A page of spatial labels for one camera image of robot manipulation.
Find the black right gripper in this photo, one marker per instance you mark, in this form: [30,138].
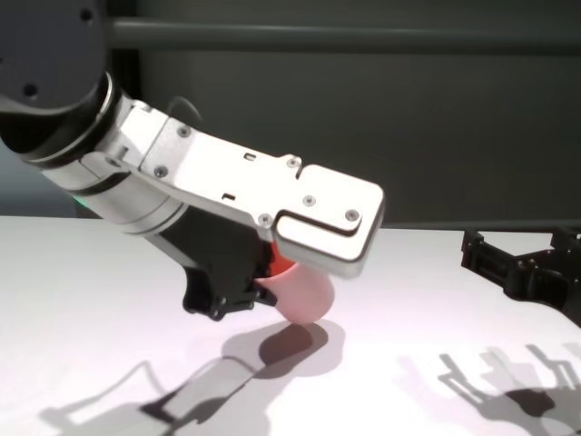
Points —
[544,281]

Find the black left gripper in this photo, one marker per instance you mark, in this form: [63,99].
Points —
[213,263]

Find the pink plastic cup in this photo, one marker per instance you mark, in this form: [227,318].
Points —
[304,300]

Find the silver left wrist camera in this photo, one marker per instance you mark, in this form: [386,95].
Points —
[254,191]

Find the thick grey horizontal rail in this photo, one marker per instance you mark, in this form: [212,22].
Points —
[363,36]

